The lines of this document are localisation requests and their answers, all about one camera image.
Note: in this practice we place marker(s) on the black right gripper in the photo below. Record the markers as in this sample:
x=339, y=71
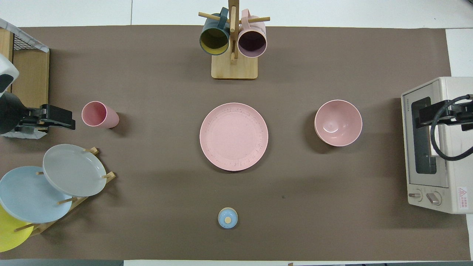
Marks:
x=460, y=114

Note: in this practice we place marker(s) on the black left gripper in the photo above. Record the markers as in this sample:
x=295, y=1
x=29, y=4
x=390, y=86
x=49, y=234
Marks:
x=37, y=118

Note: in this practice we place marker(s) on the pink cup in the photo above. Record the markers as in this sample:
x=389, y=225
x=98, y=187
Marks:
x=99, y=115

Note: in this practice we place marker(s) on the pink bowl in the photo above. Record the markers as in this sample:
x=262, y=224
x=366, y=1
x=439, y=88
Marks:
x=338, y=122

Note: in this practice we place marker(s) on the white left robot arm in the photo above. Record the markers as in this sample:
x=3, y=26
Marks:
x=9, y=111

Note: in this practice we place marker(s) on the grey plate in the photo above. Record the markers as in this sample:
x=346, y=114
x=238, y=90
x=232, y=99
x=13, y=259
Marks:
x=74, y=170

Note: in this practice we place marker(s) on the beige toaster oven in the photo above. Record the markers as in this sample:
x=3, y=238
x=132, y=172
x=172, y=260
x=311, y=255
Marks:
x=452, y=173

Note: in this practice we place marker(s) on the wooden plate rack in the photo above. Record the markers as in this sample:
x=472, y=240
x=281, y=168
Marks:
x=109, y=176

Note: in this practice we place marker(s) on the light blue plate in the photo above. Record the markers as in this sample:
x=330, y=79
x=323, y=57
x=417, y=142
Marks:
x=29, y=195

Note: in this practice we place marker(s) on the yellow plate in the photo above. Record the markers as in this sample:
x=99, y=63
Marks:
x=9, y=236

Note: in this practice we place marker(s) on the brown table mat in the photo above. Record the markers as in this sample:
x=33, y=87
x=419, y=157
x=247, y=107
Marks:
x=166, y=207

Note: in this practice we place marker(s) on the dark green mug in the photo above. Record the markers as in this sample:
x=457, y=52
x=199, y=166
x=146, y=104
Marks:
x=214, y=38

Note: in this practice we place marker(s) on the pink speckled plate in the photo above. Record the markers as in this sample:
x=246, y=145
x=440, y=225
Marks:
x=234, y=136

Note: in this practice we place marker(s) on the wooden mug tree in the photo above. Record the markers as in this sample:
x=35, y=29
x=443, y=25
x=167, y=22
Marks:
x=234, y=68

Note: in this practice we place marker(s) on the blue jar with wooden knob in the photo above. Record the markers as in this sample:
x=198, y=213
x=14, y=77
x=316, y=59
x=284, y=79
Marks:
x=227, y=218

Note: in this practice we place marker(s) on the pink mug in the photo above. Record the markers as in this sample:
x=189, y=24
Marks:
x=252, y=42

